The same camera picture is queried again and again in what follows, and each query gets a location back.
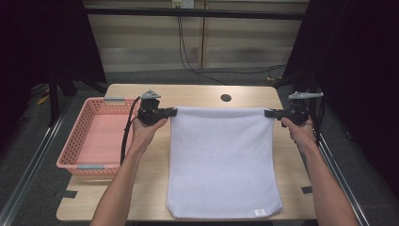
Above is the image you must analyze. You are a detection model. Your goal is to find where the white towel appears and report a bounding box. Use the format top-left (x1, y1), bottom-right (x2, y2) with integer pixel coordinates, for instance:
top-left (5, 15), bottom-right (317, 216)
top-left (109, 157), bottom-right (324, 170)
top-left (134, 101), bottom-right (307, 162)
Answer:
top-left (166, 105), bottom-right (284, 219)

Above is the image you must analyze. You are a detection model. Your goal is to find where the pink plastic basket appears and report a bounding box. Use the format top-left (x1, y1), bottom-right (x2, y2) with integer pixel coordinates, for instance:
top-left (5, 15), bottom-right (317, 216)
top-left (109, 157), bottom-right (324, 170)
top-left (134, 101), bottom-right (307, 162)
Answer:
top-left (56, 97), bottom-right (141, 176)

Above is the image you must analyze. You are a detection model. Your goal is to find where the black horizontal bar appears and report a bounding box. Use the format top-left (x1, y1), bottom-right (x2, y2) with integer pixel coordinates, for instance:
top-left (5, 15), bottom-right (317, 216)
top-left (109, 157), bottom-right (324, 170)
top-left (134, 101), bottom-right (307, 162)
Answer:
top-left (84, 8), bottom-right (310, 22)

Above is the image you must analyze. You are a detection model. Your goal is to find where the black metal stand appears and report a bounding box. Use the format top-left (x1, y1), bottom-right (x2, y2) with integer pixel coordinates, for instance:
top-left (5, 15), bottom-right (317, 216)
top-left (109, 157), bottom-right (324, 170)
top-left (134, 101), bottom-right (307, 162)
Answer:
top-left (46, 69), bottom-right (109, 127)

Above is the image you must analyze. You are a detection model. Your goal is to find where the metal floor rail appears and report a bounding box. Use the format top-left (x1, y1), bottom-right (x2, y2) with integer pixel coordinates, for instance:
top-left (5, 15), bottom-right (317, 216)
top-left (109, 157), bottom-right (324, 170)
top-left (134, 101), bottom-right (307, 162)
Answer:
top-left (295, 97), bottom-right (372, 226)
top-left (0, 93), bottom-right (75, 226)

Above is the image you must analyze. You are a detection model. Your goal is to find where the black curtain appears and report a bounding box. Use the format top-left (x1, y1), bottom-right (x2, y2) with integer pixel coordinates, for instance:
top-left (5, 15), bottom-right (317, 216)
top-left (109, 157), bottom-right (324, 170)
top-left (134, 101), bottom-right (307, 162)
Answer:
top-left (0, 0), bottom-right (107, 149)
top-left (281, 0), bottom-right (399, 196)

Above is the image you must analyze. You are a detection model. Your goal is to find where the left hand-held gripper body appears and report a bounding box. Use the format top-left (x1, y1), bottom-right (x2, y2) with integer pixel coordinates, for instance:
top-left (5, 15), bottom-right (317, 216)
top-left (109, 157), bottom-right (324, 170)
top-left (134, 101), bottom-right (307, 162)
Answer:
top-left (136, 89), bottom-right (168, 127)

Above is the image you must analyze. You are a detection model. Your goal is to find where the person's left hand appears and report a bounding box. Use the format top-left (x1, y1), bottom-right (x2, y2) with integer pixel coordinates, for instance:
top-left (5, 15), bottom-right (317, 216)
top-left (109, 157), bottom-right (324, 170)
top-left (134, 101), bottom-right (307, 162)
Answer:
top-left (129, 116), bottom-right (169, 155)

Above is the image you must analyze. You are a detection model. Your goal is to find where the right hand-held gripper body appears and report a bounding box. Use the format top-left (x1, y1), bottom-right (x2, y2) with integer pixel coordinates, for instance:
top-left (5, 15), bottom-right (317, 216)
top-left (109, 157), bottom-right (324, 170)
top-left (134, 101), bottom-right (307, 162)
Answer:
top-left (279, 90), bottom-right (325, 127)

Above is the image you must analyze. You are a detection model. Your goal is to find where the black wall cable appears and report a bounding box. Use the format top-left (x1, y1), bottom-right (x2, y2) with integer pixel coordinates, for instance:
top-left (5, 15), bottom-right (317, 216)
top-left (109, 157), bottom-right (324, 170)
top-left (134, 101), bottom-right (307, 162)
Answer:
top-left (177, 6), bottom-right (287, 86)

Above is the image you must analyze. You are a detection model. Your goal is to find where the white wall outlet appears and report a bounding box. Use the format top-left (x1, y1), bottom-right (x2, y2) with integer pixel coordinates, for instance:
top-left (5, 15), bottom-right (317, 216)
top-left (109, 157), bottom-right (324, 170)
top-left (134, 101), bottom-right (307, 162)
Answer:
top-left (171, 0), bottom-right (196, 9)

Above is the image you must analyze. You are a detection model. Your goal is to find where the person's right hand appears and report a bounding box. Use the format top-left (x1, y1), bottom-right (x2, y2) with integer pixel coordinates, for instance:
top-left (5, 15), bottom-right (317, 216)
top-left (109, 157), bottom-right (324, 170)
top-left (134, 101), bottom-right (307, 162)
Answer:
top-left (279, 115), bottom-right (316, 155)

